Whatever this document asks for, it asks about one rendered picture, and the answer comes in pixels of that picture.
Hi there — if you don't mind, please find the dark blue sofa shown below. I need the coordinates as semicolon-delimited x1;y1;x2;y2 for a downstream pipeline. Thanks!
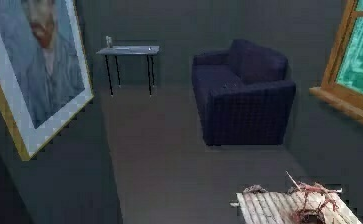
191;38;297;147

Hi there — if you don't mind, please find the grey table with black legs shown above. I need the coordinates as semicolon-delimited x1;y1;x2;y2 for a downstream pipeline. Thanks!
96;45;160;98

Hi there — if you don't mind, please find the small grey brown lump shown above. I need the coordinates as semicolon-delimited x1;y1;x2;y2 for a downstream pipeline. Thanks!
242;184;268;195

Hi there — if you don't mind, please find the pale wood slatted table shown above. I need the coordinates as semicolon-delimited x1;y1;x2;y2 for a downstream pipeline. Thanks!
230;190;363;224

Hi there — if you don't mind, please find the framed portrait painting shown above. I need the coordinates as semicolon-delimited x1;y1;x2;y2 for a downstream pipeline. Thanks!
0;0;95;162

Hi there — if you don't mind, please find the wood framed window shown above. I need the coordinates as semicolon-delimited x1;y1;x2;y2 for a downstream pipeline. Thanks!
309;0;363;130

